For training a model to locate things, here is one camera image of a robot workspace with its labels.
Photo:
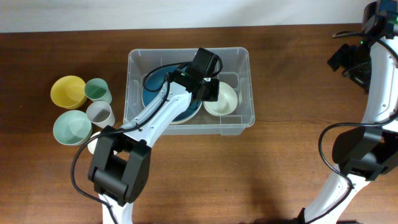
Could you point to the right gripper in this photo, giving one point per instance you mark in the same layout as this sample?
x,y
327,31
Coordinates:
x,y
341,58

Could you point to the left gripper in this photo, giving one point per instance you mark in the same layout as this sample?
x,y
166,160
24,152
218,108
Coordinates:
x,y
214,94

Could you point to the blue plate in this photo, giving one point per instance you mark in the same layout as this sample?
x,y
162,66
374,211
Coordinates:
x,y
155,80

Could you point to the white plastic bowl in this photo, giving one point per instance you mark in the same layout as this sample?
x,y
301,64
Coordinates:
x,y
227,101

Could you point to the cream plate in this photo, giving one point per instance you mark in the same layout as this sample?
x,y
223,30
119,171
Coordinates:
x,y
188,114

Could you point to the clear plastic storage container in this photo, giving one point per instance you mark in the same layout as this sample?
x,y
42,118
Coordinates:
x,y
236,73

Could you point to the mint green plastic cup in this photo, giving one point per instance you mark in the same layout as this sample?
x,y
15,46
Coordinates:
x,y
97,90

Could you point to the grey plastic cup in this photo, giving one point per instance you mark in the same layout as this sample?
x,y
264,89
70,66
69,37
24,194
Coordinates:
x,y
101,114

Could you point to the cream plastic cup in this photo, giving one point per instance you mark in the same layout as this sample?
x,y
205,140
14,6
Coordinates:
x,y
92,145

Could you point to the yellow plastic bowl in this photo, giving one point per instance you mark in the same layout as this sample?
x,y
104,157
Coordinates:
x,y
68,92

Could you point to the mint green plastic bowl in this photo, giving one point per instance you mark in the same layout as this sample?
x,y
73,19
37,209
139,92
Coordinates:
x,y
72,128

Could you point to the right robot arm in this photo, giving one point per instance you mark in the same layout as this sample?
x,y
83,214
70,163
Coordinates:
x,y
369,148

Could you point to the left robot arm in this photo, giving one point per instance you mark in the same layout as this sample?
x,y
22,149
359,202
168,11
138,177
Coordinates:
x,y
119,169

